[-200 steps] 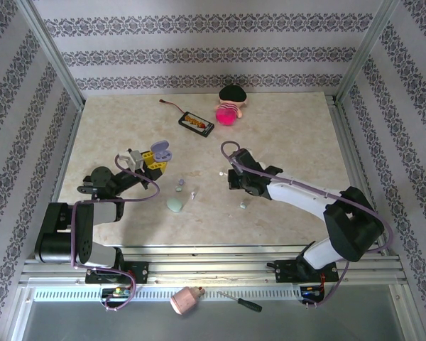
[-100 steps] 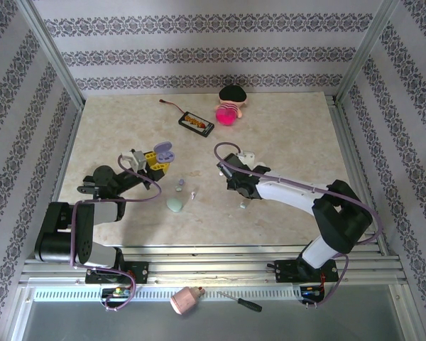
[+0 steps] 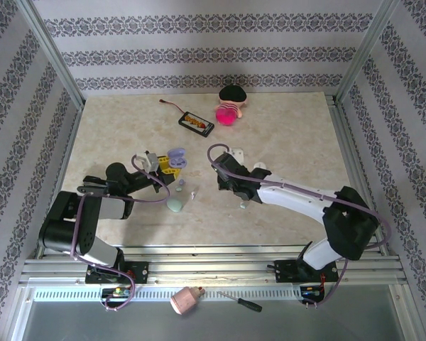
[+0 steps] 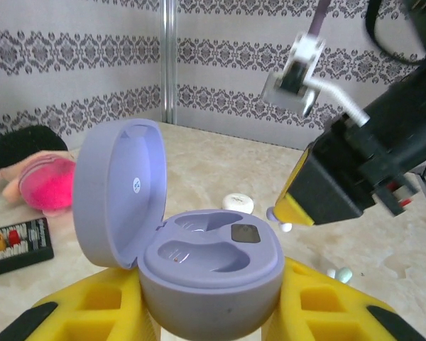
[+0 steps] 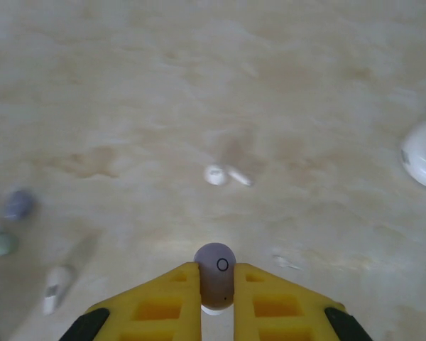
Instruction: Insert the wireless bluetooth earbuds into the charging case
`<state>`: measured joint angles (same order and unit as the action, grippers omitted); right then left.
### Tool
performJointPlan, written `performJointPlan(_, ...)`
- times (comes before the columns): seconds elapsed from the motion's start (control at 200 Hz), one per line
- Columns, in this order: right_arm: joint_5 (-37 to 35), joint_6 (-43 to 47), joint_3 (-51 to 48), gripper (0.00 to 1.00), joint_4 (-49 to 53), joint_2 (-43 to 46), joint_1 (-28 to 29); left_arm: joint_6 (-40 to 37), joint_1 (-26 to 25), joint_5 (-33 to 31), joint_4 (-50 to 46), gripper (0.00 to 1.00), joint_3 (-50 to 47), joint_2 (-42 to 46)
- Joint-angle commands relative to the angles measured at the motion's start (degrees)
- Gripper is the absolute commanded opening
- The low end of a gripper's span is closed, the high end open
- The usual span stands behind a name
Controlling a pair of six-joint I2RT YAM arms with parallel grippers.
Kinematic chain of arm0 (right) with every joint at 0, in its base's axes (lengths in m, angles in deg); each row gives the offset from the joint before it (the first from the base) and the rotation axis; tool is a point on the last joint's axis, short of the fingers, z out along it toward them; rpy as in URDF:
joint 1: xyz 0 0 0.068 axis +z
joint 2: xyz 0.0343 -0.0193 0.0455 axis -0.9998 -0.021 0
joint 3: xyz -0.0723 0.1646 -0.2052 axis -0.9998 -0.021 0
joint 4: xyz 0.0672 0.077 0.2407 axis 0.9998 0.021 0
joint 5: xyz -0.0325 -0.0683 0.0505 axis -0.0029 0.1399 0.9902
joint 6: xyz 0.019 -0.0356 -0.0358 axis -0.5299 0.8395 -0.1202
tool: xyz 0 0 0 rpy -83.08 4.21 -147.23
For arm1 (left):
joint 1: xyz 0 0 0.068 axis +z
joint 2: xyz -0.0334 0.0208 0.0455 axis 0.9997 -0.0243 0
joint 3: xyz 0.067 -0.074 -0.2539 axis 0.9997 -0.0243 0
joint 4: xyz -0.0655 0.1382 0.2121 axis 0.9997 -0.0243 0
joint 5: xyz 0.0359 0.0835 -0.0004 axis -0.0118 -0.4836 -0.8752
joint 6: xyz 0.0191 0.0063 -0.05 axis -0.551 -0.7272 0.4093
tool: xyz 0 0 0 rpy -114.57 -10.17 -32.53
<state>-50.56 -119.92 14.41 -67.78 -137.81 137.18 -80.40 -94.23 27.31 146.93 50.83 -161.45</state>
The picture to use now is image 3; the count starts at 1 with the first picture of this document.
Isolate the aluminium extrusion frame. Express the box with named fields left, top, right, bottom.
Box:
left=6, top=0, right=418, bottom=341

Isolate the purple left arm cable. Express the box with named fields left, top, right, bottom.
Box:
left=70, top=154, right=171, bottom=313

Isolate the black board with orange connectors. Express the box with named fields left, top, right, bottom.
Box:
left=177, top=111, right=216, bottom=138

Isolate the thin wire with red plug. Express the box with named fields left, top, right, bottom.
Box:
left=158, top=99, right=187, bottom=115

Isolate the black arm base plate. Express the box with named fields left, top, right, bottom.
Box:
left=273, top=259, right=340, bottom=284
left=84, top=261, right=150, bottom=285

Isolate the plush doll with pink dress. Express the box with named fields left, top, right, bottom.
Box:
left=214, top=85, right=250, bottom=127

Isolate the small electronics board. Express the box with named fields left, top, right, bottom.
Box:
left=102, top=286, right=132, bottom=299
left=301, top=286, right=324, bottom=299

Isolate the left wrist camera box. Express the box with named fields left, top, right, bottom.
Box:
left=134, top=151, right=160, bottom=171

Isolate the pink cylindrical object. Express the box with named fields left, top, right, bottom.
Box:
left=170, top=286, right=206, bottom=315

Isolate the white slotted cable duct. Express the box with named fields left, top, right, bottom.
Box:
left=33, top=287, right=302, bottom=301

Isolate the black handled screwdriver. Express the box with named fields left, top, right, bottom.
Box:
left=217, top=291, right=263, bottom=313

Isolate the grey metal panel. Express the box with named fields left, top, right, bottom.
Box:
left=21, top=301, right=405, bottom=341

